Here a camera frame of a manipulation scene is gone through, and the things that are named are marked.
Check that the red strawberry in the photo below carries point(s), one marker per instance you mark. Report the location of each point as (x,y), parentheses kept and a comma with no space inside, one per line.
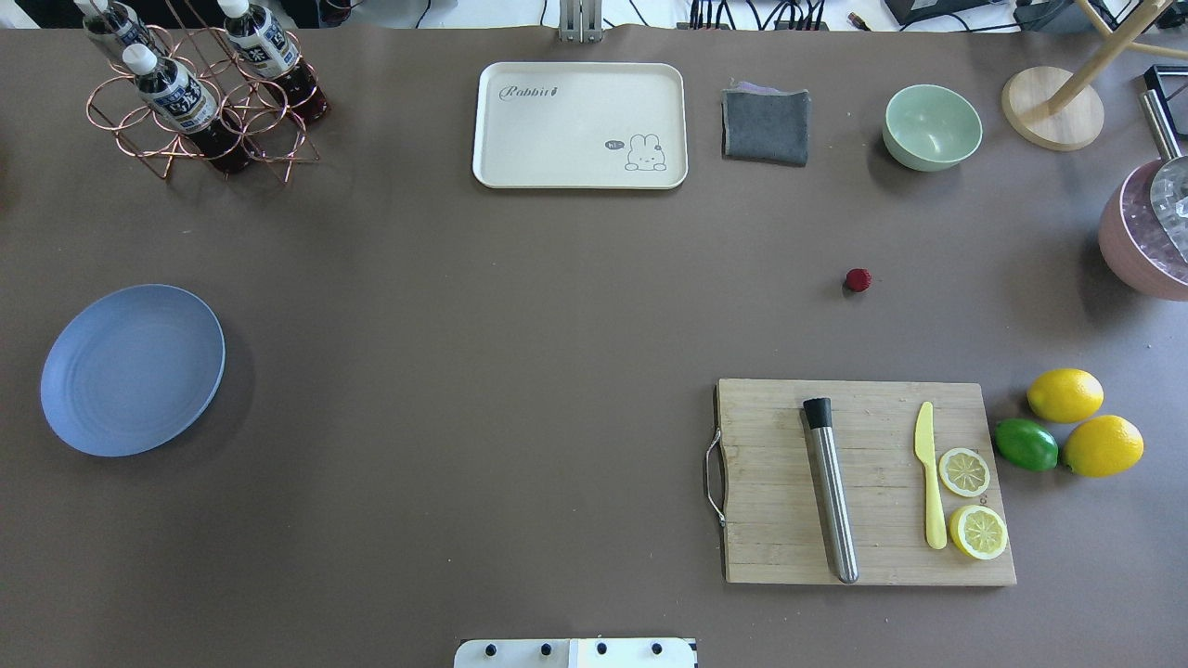
(858,280)

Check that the blue round plate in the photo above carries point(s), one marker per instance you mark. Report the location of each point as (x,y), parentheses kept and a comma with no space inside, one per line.
(133,370)

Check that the cream rabbit tray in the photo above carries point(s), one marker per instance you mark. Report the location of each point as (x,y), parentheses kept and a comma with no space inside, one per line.
(580,125)

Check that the wooden cutting board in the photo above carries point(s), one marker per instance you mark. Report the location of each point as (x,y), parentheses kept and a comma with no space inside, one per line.
(774,532)

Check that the steel muddler black tip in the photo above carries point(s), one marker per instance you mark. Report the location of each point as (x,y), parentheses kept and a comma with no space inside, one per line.
(829,475)

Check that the grey folded cloth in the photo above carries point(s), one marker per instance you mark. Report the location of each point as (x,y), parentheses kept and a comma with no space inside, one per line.
(766,124)

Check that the yellow plastic knife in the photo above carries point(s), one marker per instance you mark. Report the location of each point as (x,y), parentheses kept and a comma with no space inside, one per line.
(925,452)

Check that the light green bowl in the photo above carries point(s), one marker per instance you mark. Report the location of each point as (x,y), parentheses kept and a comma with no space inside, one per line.
(931,128)

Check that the tea bottle back right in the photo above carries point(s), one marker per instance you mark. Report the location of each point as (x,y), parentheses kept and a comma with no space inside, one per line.
(271,56)

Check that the tea bottle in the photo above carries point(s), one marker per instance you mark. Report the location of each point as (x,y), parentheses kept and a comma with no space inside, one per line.
(271,56)
(112,26)
(181,99)

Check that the green lime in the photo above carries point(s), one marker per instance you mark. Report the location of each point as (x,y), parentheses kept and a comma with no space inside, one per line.
(1026,444)

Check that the yellow lemon upper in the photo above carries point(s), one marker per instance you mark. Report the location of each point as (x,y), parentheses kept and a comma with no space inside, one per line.
(1065,395)

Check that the yellow lemon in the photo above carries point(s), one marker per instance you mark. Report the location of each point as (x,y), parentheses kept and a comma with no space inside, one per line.
(1103,446)
(1065,395)

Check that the tea bottle front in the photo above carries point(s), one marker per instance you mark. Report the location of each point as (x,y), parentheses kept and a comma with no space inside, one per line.
(181,99)

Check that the wooden cup stand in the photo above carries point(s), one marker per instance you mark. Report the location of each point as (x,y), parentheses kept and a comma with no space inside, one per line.
(1057,109)

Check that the yellow lemon lower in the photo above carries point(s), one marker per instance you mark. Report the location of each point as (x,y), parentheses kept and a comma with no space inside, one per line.
(1103,446)

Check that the pink ice bucket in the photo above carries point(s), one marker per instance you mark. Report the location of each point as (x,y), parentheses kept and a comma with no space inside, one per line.
(1134,243)

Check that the tea bottle back left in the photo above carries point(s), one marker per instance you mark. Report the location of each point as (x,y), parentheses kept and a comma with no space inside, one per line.
(112,26)

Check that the steel ice scoop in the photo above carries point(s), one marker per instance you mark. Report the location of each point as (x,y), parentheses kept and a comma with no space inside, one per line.
(1168,191)

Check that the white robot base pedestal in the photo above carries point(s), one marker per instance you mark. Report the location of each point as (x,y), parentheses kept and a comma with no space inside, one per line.
(645,651)

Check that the copper wire bottle rack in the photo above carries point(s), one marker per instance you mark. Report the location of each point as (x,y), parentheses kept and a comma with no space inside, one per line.
(275,137)

